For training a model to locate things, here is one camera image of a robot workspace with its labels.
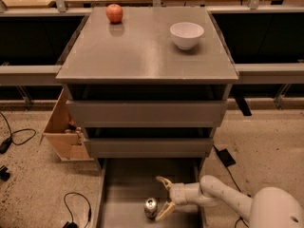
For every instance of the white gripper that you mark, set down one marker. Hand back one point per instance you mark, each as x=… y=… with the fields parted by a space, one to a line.
x=179 y=194

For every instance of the silver 7up soda can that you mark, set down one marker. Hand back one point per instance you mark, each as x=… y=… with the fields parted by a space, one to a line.
x=151 y=208

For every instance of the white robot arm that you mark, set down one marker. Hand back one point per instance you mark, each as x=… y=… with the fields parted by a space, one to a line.
x=270 y=207

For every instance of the grey open bottom drawer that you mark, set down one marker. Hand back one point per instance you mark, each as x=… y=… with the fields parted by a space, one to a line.
x=128 y=183

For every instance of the grey middle drawer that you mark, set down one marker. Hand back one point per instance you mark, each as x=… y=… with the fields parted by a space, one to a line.
x=148 y=148

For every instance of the grey drawer cabinet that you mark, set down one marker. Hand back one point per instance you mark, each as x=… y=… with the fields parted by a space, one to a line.
x=137 y=61

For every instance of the grey top drawer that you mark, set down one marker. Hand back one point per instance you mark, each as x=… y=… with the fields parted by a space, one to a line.
x=147 y=113

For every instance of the black power adapter right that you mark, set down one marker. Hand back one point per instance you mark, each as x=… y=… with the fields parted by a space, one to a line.
x=227 y=160

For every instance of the cardboard box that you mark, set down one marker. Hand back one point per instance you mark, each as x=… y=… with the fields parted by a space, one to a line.
x=67 y=143

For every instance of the white ceramic bowl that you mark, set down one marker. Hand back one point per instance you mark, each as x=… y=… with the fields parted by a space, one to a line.
x=186 y=35

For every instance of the black object far left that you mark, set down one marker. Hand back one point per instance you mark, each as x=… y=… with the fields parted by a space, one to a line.
x=4 y=174

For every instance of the red apple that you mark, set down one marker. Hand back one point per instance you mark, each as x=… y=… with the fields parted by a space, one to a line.
x=114 y=13

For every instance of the grey metal rail left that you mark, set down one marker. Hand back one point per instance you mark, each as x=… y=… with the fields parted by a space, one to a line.
x=29 y=75

